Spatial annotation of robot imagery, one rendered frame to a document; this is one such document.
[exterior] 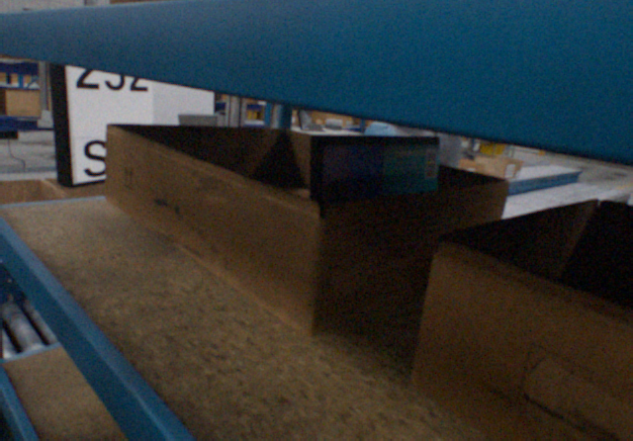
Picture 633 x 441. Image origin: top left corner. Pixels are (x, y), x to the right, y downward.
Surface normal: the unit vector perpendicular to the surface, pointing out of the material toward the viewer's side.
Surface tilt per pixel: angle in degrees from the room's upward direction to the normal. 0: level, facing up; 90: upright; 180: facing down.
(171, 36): 90
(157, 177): 91
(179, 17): 90
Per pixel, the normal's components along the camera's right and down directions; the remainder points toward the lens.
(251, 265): -0.71, 0.11
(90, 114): 0.90, 0.14
